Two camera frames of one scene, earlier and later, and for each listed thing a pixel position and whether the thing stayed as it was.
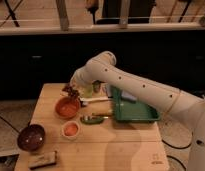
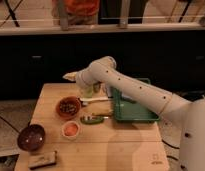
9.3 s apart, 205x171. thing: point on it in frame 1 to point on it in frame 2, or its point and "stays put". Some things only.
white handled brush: [85, 100] stays put
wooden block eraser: [42, 160] stays put
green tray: [131, 110] stays put
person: [126, 11] to [74, 12]
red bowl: [67, 107] stays put
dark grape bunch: [71, 91] to [68, 107]
